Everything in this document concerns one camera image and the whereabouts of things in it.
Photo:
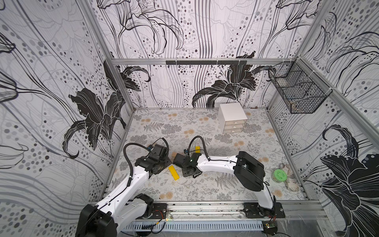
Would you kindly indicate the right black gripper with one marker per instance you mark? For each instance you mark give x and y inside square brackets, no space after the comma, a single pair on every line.
[185,165]

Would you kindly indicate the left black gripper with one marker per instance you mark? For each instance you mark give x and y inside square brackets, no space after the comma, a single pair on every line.
[168,162]

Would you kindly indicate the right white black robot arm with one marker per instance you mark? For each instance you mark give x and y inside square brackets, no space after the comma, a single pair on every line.
[248,170]

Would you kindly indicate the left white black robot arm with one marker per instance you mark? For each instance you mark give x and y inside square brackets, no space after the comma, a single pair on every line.
[123,205]

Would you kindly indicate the white mini drawer cabinet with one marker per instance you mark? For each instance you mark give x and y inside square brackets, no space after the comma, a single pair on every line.
[232,118]

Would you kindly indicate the green round lid container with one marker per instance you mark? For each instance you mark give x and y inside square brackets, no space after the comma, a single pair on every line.
[279,176]

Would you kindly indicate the small electronics board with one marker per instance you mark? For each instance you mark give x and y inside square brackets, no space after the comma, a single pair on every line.
[270,228]

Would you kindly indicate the crumpled beige cloth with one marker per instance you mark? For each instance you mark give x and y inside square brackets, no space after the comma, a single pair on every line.
[291,182]

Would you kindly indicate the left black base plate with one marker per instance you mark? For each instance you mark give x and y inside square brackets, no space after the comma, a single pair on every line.
[158,211]

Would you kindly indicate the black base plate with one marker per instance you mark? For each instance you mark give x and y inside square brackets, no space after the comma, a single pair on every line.
[252,210]
[158,211]

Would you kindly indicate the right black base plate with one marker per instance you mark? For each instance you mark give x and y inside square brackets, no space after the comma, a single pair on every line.
[252,210]

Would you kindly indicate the white slotted cable duct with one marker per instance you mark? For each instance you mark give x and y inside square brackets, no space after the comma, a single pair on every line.
[208,226]

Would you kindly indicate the black wall mounted bar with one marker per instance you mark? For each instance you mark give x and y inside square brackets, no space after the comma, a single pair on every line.
[204,62]

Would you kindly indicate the black wire basket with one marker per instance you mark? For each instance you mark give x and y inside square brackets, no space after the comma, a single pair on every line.
[298,90]

